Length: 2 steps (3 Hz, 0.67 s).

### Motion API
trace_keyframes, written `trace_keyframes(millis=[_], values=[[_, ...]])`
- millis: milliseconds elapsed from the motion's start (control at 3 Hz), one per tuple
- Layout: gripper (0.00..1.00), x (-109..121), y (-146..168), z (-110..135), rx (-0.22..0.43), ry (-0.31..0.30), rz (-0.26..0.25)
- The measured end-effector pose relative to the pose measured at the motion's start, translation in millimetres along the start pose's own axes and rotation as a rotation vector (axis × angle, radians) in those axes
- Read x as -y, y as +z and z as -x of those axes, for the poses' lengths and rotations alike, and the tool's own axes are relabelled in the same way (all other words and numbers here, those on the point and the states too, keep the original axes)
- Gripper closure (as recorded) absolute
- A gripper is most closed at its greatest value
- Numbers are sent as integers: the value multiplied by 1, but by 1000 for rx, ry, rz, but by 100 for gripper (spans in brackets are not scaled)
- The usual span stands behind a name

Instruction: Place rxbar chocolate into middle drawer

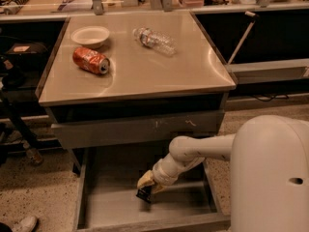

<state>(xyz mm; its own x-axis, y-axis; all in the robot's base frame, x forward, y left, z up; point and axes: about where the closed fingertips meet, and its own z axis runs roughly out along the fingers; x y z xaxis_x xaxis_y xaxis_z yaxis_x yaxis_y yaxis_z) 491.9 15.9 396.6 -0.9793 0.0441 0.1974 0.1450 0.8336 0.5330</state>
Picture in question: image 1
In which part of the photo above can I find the black box with label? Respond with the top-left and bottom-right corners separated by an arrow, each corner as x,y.
6,43 -> 48,62

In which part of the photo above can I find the grey upper drawer front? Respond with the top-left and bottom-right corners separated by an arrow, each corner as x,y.
52,110 -> 225,149

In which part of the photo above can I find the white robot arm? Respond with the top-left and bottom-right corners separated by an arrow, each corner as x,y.
137,115 -> 309,232

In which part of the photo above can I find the black cable on floor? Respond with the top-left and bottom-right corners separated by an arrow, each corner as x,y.
250,94 -> 290,102

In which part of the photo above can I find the crushed orange soda can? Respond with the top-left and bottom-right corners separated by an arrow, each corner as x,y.
72,46 -> 110,75

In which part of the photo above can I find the clear plastic water bottle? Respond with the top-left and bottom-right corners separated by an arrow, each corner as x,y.
132,27 -> 176,56

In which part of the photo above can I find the black tripod stand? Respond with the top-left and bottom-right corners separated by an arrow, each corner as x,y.
0,92 -> 43,165

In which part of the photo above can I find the white paper bowl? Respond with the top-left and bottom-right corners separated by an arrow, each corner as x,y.
70,26 -> 110,49

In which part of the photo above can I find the white sneaker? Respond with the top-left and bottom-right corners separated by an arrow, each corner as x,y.
12,216 -> 38,232

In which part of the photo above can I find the open grey lower drawer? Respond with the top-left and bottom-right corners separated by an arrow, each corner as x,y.
73,141 -> 231,232

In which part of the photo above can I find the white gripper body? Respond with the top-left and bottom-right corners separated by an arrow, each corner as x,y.
153,161 -> 178,186

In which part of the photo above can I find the black rxbar chocolate wrapper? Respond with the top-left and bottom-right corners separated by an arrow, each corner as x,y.
136,186 -> 152,204

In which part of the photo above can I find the grey metal drawer cabinet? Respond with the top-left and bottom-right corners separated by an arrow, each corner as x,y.
35,11 -> 239,176

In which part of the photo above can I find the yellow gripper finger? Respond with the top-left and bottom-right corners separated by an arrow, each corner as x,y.
137,170 -> 155,189
151,184 -> 166,194

